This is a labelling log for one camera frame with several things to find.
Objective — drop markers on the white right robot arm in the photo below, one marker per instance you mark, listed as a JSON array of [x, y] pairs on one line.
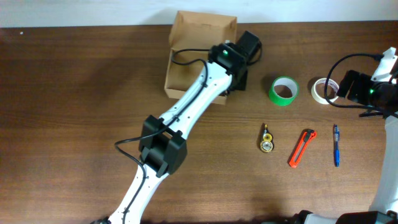
[[379, 92]]

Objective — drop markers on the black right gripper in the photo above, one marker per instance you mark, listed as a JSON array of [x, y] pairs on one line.
[[360, 81]]

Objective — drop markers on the white masking tape roll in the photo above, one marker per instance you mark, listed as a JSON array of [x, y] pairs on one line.
[[318, 91]]

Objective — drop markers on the orange utility knife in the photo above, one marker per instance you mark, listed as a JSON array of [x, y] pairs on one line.
[[306, 137]]

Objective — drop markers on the green tape roll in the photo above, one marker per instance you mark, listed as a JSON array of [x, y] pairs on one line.
[[283, 91]]

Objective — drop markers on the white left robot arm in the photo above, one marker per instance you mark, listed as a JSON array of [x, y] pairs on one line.
[[162, 146]]

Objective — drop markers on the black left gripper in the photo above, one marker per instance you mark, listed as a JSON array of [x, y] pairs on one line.
[[242, 84]]

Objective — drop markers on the blue pen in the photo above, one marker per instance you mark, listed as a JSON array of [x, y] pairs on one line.
[[336, 138]]

